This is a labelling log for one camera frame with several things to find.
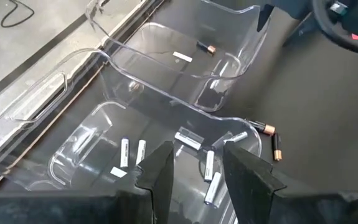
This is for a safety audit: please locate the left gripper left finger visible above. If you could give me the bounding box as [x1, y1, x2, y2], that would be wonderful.
[115, 140, 175, 224]

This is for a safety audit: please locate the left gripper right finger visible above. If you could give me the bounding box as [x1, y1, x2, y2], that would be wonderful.
[223, 141, 288, 224]

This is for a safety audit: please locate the white AA battery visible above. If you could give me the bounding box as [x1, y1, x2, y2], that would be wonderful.
[204, 150, 215, 182]
[204, 172, 222, 206]
[223, 131, 249, 145]
[174, 126, 205, 151]
[135, 139, 148, 166]
[120, 138, 130, 169]

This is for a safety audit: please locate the copper-top black AA battery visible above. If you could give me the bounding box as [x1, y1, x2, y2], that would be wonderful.
[271, 133, 283, 162]
[196, 40, 217, 55]
[246, 119, 276, 136]

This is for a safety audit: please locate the clear plastic bin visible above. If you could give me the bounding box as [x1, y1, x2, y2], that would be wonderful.
[0, 48, 263, 224]
[85, 0, 271, 113]

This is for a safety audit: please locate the white rectangular label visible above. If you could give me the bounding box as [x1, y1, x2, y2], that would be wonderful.
[110, 166, 128, 179]
[172, 51, 194, 63]

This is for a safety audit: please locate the black floor cable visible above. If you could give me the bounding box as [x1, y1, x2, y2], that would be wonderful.
[0, 0, 35, 29]

